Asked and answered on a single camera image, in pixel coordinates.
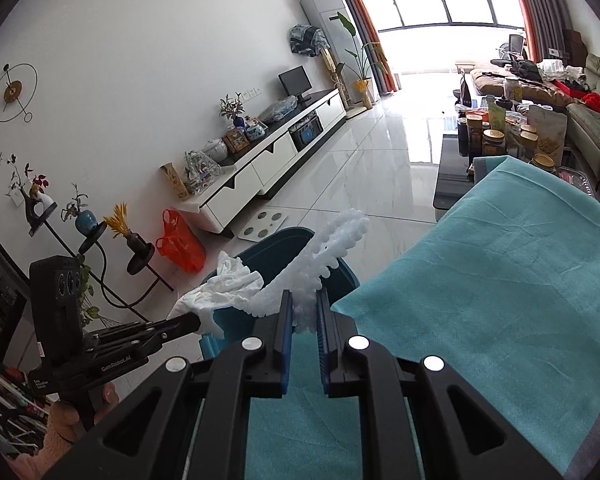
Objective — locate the white tv cabinet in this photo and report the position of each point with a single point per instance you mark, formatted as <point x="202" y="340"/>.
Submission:
<point x="265" y="166"/>

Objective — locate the black coffee table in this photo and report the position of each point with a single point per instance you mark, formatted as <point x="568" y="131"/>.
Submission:
<point x="454" y="179"/>

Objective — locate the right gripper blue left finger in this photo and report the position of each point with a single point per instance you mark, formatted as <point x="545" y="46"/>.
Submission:
<point x="282" y="341"/>

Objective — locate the round wall clock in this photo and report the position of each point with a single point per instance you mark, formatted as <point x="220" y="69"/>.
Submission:
<point x="18" y="87"/>

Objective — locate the tall green potted plant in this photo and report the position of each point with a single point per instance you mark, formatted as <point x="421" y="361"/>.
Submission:
<point x="365" y="56"/>

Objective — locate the small black monitor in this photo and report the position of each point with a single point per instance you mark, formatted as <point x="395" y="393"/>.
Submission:
<point x="296" y="83"/>

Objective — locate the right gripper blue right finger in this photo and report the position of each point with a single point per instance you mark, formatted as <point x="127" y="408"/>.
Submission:
<point x="322" y="333"/>

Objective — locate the white tissue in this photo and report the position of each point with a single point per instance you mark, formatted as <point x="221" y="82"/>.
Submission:
<point x="233" y="285"/>

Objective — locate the white bathroom scale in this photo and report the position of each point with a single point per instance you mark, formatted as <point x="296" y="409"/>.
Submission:
<point x="262" y="224"/>

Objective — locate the white standing air conditioner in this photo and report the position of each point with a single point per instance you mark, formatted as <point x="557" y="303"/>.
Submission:
<point x="318" y="13"/>

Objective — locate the teal and grey tablecloth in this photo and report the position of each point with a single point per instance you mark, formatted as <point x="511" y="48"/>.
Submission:
<point x="506" y="289"/>

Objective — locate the person's left hand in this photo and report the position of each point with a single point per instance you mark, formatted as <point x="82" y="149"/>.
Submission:
<point x="61" y="430"/>

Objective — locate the orange plastic bag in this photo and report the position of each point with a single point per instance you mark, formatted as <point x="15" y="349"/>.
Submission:
<point x="179" y="244"/>

